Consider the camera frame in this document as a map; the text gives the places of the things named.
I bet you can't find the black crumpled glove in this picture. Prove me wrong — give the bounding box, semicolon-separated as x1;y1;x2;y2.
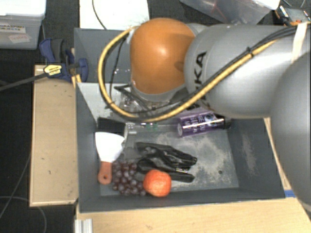
134;141;198;183

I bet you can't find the grey metal bin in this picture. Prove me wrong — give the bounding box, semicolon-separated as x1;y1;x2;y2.
73;27;286;214

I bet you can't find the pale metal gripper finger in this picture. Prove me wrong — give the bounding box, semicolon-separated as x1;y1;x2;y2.
121;121;137;155

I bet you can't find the purple spray bottle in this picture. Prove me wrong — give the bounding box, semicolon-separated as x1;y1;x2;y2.
176;110;232;138

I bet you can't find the pale wood flat board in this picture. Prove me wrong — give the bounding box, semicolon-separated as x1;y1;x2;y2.
29;64;80;207

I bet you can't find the purple toy grape bunch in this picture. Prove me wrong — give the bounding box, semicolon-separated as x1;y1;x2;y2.
111;161;147;197

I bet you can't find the white spatula with orange handle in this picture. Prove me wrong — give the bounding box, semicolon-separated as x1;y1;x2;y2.
94;131;125;185

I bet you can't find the orange toy fruit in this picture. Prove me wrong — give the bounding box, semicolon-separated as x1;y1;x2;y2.
142;169;173;198

